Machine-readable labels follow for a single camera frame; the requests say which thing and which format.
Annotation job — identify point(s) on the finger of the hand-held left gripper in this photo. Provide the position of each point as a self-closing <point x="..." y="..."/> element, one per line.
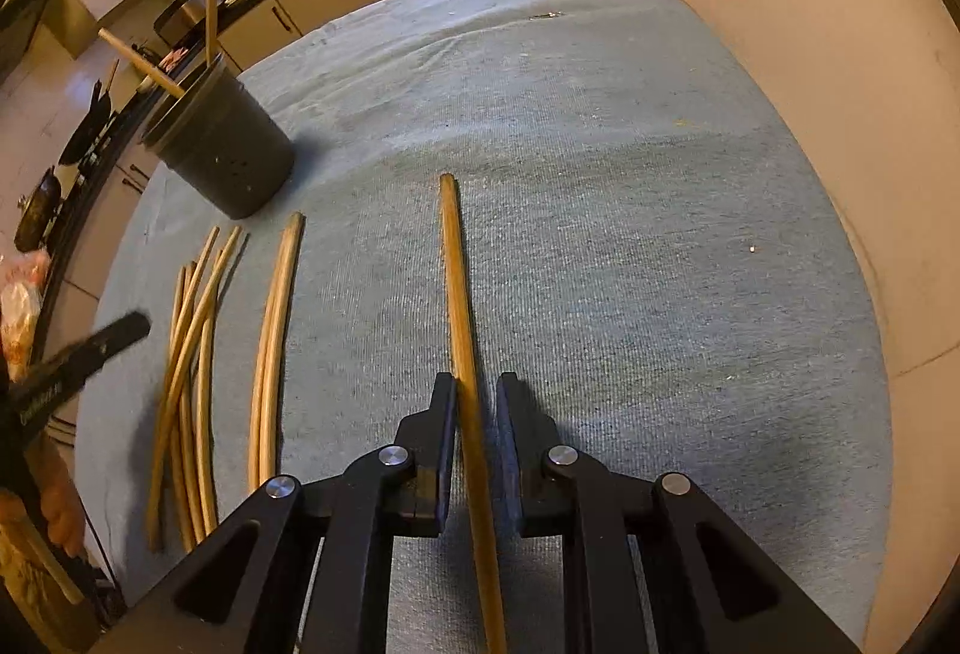
<point x="105" y="343"/>

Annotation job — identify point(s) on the person's left hand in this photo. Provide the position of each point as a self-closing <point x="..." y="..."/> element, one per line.
<point x="64" y="511"/>

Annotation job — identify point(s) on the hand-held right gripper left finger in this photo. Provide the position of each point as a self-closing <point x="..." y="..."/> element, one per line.
<point x="448" y="444"/>

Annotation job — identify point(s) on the dark kettle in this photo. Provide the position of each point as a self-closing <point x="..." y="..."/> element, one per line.
<point x="37" y="211"/>

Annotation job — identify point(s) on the bunch of bamboo chopsticks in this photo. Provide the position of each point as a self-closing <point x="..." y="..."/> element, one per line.
<point x="268" y="346"/>

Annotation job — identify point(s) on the black utensil holder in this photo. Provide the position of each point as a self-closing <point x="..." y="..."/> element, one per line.
<point x="225" y="151"/>

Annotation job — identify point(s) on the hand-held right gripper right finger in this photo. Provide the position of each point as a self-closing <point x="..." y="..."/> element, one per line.
<point x="506" y="451"/>

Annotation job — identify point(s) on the grey table cloth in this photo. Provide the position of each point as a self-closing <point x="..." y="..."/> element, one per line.
<point x="600" y="211"/>

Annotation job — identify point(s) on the steel rice cooker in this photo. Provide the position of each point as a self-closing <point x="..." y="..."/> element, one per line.
<point x="184" y="13"/>

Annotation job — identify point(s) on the black wok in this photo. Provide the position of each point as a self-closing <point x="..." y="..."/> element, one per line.
<point x="82" y="136"/>

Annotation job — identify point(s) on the orange white plastic bag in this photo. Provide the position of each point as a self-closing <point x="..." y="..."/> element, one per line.
<point x="22" y="309"/>

